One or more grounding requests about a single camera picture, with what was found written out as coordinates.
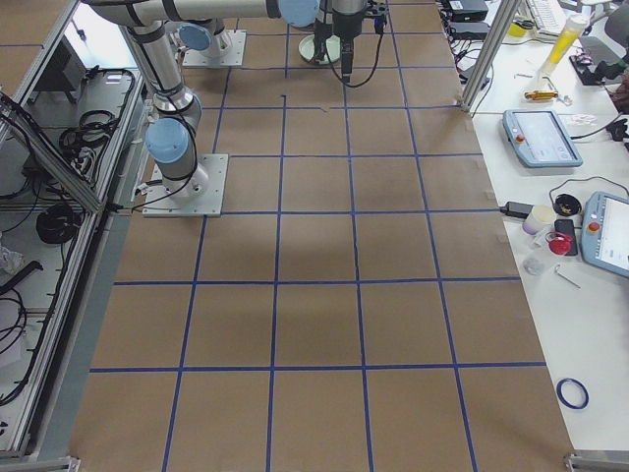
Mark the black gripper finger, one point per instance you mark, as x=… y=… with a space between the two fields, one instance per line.
x=346 y=60

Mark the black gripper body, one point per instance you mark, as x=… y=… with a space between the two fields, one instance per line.
x=345 y=26

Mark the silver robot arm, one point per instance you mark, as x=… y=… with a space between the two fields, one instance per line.
x=171 y=140
x=251 y=43

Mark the light green plate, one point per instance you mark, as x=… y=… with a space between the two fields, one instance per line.
x=307 y=50

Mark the upper teach pendant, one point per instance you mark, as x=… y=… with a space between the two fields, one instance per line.
x=540 y=139

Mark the teach pendant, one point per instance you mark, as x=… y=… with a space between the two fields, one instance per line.
x=604 y=236
x=540 y=139

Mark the black power brick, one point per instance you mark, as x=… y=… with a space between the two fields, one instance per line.
x=516 y=209

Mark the yellow white bottle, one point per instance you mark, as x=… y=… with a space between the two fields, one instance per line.
x=574 y=27

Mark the white plastic cup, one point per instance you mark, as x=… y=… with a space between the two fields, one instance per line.
x=539 y=218

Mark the silver allen key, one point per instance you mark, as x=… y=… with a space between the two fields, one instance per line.
x=565 y=277

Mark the lower teach pendant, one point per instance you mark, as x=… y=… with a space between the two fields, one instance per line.
x=604 y=236

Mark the blue tape roll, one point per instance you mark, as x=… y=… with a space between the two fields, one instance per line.
x=572 y=394

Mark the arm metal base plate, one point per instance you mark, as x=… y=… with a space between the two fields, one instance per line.
x=203 y=195
x=213 y=51

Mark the aluminium frame post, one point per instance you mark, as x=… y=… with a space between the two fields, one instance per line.
x=500 y=24

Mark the yellow handled screwdriver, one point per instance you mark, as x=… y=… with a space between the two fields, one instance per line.
x=540 y=95

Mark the aluminium frame rail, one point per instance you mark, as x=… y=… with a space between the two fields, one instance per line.
x=48 y=156

